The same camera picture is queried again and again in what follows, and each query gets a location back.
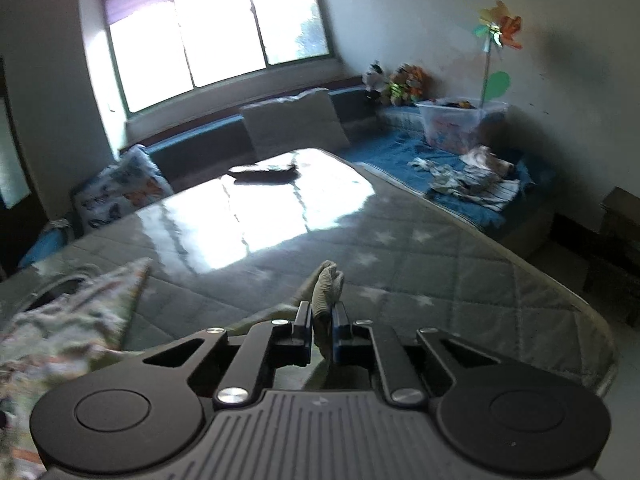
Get floral green child's garment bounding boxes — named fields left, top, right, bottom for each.
left=0, top=257, right=347, bottom=480

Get round black table stove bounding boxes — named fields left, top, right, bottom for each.
left=17, top=264, right=101, bottom=313

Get grey square cushion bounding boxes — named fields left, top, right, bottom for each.
left=240, top=88, right=350, bottom=160

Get pile of light clothes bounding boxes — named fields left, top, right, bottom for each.
left=408, top=145, right=521, bottom=212

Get black remote control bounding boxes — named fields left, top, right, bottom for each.
left=226, top=164, right=299, bottom=184

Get large window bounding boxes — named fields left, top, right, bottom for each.
left=102, top=0, right=332, bottom=115

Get orange green plush toys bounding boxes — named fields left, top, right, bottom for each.
left=386, top=64, right=432, bottom=106

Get colourful paper pinwheel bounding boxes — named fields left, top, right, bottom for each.
left=474, top=0, right=523, bottom=108

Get black and white plush toy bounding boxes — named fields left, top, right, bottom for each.
left=362, top=60, right=390, bottom=106

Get clear plastic storage box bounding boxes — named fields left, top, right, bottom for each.
left=416, top=96, right=509, bottom=155

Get butterfly print pillow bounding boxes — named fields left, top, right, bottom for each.
left=70, top=144, right=174, bottom=233

